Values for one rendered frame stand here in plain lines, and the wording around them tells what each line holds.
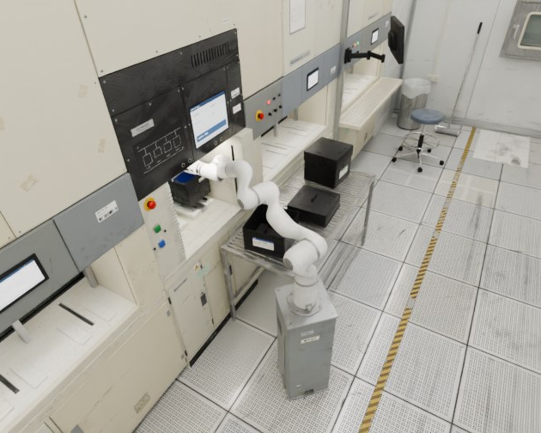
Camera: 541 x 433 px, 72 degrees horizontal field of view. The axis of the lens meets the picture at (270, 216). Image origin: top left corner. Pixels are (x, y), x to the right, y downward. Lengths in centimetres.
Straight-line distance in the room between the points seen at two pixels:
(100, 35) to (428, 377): 260
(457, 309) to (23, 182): 289
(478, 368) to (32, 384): 257
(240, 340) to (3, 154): 199
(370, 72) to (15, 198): 422
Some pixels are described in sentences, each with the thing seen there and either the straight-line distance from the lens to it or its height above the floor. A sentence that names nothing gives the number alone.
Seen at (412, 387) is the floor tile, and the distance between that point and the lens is 278.
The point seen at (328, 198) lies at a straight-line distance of 261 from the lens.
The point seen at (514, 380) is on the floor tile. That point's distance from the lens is 306.
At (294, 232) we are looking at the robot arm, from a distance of 180.
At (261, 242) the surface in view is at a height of 86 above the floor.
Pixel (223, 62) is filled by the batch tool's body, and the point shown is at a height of 182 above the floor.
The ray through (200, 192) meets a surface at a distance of 247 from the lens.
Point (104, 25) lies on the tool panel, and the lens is 157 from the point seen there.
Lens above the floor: 236
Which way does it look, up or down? 38 degrees down
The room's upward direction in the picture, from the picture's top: 3 degrees counter-clockwise
